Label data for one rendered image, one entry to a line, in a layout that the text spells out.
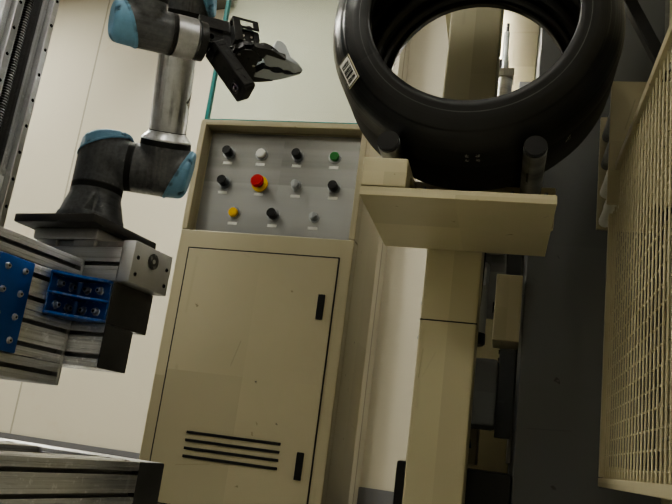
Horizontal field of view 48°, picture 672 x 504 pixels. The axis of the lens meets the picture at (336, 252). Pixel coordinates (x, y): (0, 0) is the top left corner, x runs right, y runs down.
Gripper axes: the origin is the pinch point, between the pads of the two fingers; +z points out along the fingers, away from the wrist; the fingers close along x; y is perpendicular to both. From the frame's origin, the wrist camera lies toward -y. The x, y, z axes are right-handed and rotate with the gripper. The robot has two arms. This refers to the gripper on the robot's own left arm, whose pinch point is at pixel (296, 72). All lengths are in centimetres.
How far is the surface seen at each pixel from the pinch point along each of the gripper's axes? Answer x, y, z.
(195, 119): 297, 243, 97
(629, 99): -16, 0, 77
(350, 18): -4.5, 14.4, 12.5
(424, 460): 40, -66, 41
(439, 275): 26, -26, 46
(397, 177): -0.4, -21.7, 18.4
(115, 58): 338, 323, 53
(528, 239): 3, -29, 52
